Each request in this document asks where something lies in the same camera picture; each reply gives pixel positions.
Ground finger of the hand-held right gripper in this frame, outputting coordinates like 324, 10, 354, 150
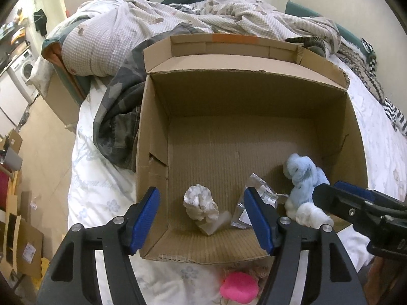
312, 182, 372, 227
334, 180, 387, 204

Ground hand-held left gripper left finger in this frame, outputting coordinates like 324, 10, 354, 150
37, 187, 160, 305

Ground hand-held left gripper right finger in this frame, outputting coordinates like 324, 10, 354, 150
243, 187, 366, 305

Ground clear plastic packet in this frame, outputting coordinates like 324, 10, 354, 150
230, 173, 288, 229

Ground white socks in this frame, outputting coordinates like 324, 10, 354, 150
284, 200, 334, 228

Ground light blue plush toy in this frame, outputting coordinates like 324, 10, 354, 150
284, 153, 331, 205

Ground white floral scrunchie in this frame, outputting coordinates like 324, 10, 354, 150
183, 184, 220, 221

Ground pink plush ball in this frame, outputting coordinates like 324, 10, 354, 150
220, 271, 259, 304

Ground brown cardboard box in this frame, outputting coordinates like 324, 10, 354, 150
135, 34, 369, 265

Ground black white striped blanket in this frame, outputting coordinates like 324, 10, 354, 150
337, 38, 407, 134

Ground camouflage garment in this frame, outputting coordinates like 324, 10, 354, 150
93, 23, 204, 170

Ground stack of flat cardboard boxes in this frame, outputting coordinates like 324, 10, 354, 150
0, 129, 43, 280

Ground dark patterned garment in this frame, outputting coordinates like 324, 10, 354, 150
284, 36, 326, 56

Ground teal pillow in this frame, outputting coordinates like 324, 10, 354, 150
284, 1, 366, 50

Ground green orange cushion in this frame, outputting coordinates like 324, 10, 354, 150
42, 36, 91, 99

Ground white floor cabinet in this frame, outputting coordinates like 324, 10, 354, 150
0, 70, 29, 128

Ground white washing machine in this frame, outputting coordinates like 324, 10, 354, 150
8, 48, 40, 102

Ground checkered duvet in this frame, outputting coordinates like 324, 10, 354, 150
30, 0, 342, 77

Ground black hanging garment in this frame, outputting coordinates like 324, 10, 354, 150
33, 9, 48, 37

